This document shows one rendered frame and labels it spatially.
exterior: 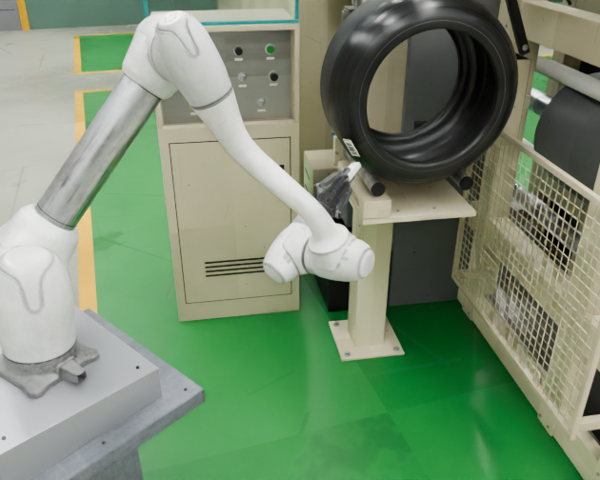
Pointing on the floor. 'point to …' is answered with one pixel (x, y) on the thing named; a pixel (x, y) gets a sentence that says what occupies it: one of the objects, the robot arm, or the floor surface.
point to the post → (377, 94)
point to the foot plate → (364, 347)
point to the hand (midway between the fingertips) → (350, 171)
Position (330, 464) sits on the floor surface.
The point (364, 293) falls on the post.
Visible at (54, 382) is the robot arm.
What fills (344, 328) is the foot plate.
